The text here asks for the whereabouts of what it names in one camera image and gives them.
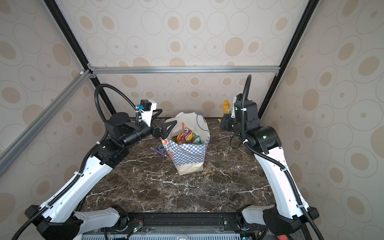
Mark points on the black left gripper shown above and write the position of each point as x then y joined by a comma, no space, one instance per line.
163,131

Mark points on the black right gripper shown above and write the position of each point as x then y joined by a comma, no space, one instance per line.
226,122

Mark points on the blue checkered paper bag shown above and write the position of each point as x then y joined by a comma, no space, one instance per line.
188,158

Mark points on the yellow snack packet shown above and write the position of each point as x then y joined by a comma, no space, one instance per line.
227,109

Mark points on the orange snack packet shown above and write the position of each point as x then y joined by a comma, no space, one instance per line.
186,135

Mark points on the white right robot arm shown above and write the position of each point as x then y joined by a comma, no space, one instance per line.
291,210

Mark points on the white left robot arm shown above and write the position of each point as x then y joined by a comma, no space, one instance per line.
56,218

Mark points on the blue tape roll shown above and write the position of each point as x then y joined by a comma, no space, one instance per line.
161,148

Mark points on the purple marker pen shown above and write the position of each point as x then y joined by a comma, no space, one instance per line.
158,152

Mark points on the red emergency button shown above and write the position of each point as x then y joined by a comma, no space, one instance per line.
282,237

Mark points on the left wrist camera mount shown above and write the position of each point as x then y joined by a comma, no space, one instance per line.
144,112

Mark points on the aluminium rail back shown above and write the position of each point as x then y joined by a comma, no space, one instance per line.
182,70

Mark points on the aluminium rail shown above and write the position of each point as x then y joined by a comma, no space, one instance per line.
28,135
182,70

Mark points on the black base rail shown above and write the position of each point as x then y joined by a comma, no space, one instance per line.
187,226

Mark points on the black corner frame post right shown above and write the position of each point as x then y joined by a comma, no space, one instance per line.
302,25

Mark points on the black corner frame post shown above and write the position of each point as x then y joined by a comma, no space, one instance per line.
66,30
302,25

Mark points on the black corner frame post left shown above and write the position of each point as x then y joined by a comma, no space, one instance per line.
66,30

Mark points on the aluminium rail left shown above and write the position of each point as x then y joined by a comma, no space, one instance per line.
28,135

